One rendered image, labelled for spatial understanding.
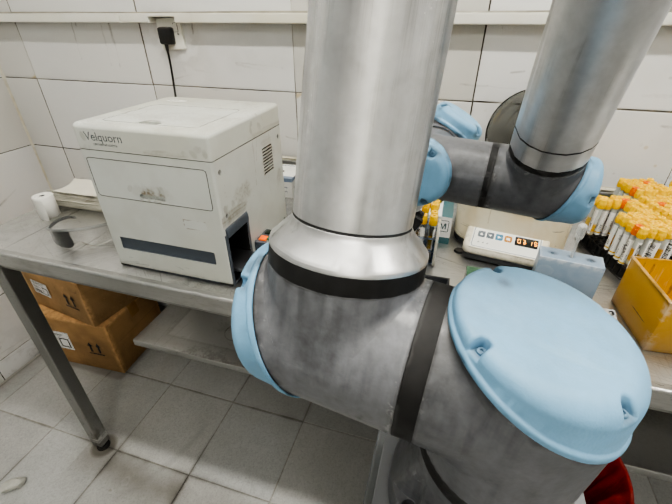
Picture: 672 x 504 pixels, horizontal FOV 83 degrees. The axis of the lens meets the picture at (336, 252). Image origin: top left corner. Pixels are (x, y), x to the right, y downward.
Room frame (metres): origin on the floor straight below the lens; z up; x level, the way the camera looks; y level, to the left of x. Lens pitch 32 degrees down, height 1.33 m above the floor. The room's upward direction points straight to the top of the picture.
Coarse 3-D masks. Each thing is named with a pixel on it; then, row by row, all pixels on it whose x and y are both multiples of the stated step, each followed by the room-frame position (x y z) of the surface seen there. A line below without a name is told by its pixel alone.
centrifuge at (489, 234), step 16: (464, 208) 0.78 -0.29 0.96; (480, 208) 0.75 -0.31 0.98; (464, 224) 0.77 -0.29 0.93; (480, 224) 0.74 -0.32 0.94; (496, 224) 0.73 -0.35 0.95; (512, 224) 0.72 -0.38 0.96; (528, 224) 0.70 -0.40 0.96; (544, 224) 0.69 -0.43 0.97; (560, 224) 0.69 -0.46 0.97; (464, 240) 0.72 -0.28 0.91; (480, 240) 0.71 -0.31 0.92; (496, 240) 0.71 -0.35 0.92; (512, 240) 0.70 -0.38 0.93; (528, 240) 0.70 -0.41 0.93; (544, 240) 0.69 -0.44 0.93; (560, 240) 0.69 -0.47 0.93; (480, 256) 0.69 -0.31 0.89; (496, 256) 0.68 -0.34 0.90; (512, 256) 0.67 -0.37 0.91; (528, 256) 0.66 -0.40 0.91
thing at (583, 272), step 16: (544, 256) 0.56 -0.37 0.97; (560, 256) 0.56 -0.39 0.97; (576, 256) 0.56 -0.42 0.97; (592, 256) 0.56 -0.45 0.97; (544, 272) 0.56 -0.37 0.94; (560, 272) 0.55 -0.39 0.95; (576, 272) 0.54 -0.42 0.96; (592, 272) 0.53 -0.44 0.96; (576, 288) 0.53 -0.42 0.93; (592, 288) 0.52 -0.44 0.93
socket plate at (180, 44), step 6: (156, 18) 1.37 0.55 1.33; (162, 18) 1.36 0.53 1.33; (168, 18) 1.35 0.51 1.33; (162, 24) 1.36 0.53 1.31; (168, 24) 1.35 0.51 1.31; (174, 24) 1.35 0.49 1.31; (180, 24) 1.34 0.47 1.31; (174, 30) 1.35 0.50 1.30; (180, 30) 1.34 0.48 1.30; (180, 36) 1.34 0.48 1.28; (180, 42) 1.35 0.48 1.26; (162, 48) 1.37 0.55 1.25; (174, 48) 1.35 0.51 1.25; (180, 48) 1.35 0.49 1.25; (186, 48) 1.35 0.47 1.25
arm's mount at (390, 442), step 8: (384, 440) 0.23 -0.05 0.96; (392, 440) 0.23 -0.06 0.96; (384, 448) 0.22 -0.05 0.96; (392, 448) 0.22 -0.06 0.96; (384, 456) 0.22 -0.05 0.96; (392, 456) 0.22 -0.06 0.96; (384, 464) 0.21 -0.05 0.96; (384, 472) 0.20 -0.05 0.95; (376, 480) 0.19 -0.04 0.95; (384, 480) 0.19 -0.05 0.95; (376, 488) 0.19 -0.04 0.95; (384, 488) 0.19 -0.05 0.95; (376, 496) 0.18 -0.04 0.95; (384, 496) 0.18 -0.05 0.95
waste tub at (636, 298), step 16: (640, 272) 0.52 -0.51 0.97; (656, 272) 0.55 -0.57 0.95; (624, 288) 0.54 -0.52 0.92; (640, 288) 0.51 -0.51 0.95; (656, 288) 0.47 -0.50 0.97; (624, 304) 0.52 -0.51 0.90; (640, 304) 0.49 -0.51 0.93; (656, 304) 0.46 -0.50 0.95; (624, 320) 0.50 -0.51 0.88; (640, 320) 0.47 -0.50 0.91; (656, 320) 0.44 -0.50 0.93; (640, 336) 0.45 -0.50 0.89; (656, 336) 0.43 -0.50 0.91
